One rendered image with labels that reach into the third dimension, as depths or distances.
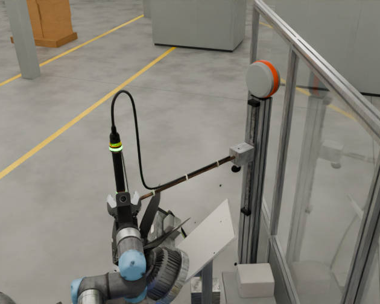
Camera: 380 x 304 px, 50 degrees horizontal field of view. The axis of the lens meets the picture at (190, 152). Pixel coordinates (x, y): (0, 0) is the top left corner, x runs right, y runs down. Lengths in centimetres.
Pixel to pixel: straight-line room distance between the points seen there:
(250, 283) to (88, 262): 185
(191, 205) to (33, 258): 150
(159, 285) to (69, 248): 203
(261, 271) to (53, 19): 817
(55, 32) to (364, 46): 619
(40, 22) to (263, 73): 830
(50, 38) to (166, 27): 255
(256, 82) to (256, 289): 99
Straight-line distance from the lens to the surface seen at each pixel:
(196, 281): 224
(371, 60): 678
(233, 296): 216
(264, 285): 210
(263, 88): 177
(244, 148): 187
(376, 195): 112
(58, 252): 378
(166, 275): 185
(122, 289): 128
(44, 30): 975
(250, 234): 221
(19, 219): 426
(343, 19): 663
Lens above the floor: 250
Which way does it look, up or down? 30 degrees down
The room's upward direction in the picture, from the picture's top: 1 degrees counter-clockwise
